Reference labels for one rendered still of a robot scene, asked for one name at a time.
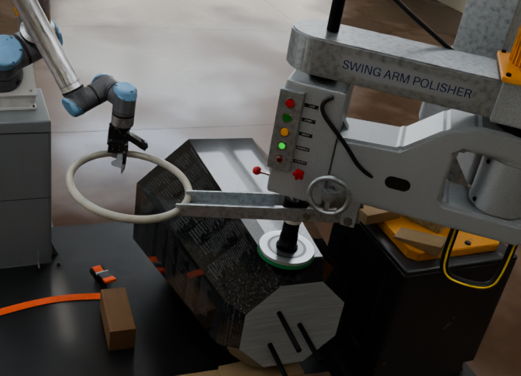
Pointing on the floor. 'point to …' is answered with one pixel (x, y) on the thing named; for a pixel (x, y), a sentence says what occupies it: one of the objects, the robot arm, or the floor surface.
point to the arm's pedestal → (25, 186)
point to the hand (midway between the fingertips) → (122, 167)
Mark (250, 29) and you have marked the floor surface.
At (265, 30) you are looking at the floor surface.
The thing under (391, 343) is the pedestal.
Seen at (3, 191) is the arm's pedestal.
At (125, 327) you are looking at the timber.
